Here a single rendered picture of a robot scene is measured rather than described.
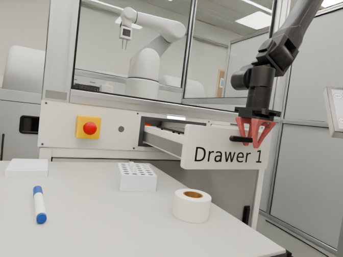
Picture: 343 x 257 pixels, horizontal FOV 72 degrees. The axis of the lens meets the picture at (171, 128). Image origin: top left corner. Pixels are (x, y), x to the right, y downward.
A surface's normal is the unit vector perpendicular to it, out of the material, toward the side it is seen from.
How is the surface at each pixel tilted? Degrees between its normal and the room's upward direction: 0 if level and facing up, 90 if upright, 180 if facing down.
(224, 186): 90
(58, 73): 90
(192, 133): 90
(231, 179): 90
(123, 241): 0
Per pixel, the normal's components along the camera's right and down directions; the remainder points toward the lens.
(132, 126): 0.45, 0.11
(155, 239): 0.12, -0.99
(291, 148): -0.89, -0.08
